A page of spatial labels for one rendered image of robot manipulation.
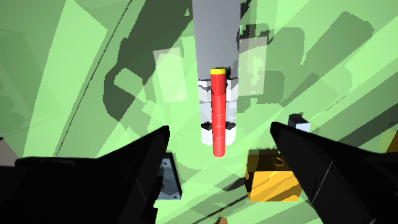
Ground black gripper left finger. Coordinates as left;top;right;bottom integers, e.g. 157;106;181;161
14;125;170;224

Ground red cylinder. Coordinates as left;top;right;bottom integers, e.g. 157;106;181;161
210;68;227;158

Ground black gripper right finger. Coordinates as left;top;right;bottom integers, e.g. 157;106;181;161
270;122;398;224

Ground hammer with grey head and tan handle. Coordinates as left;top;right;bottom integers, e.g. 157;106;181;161
217;217;228;224

